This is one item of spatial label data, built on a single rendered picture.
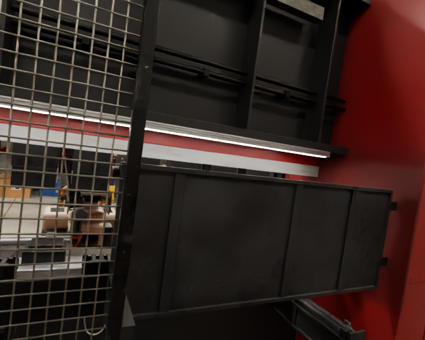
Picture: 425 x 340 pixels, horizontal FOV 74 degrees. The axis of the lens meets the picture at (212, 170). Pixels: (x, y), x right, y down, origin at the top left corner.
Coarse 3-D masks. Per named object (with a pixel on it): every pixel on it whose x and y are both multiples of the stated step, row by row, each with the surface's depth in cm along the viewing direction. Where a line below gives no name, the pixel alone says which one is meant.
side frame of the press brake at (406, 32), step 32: (384, 0) 140; (416, 0) 126; (352, 32) 155; (384, 32) 138; (416, 32) 125; (352, 64) 153; (384, 64) 137; (416, 64) 123; (352, 96) 151; (384, 96) 135; (416, 96) 122; (352, 128) 149; (384, 128) 134; (416, 128) 121; (320, 160) 167; (352, 160) 147; (384, 160) 132; (416, 160) 120; (416, 192) 118; (416, 224) 118; (384, 256) 128; (416, 256) 121; (384, 288) 126; (416, 288) 123; (352, 320) 139; (384, 320) 125; (416, 320) 126
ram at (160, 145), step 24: (0, 120) 101; (24, 120) 104; (72, 120) 110; (48, 144) 108; (120, 144) 119; (144, 144) 123; (168, 144) 127; (192, 144) 132; (216, 144) 137; (240, 144) 143; (264, 168) 151; (288, 168) 157; (312, 168) 165
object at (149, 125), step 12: (0, 96) 83; (24, 108) 86; (48, 108) 89; (60, 108) 90; (72, 108) 92; (96, 120) 95; (108, 120) 96; (180, 132) 108; (192, 132) 110; (204, 132) 112; (216, 132) 114; (252, 144) 122; (264, 144) 125; (276, 144) 128; (324, 156) 140
